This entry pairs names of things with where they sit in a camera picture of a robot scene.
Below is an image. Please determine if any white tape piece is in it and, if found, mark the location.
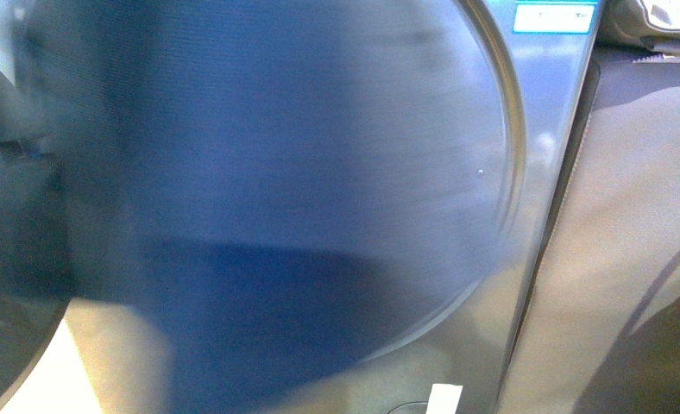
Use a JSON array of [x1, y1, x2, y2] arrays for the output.
[[425, 383, 463, 414]]

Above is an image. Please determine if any dark navy knit garment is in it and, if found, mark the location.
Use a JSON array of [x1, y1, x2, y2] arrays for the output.
[[17, 1, 507, 413]]

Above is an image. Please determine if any white blue energy label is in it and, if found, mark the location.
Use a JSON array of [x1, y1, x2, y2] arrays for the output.
[[513, 1, 597, 35]]

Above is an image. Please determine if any washing machine round door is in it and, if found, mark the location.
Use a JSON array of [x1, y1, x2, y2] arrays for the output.
[[0, 72, 73, 409]]

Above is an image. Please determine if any grey front-load washing machine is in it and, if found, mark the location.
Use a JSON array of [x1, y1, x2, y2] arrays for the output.
[[60, 0, 607, 414]]

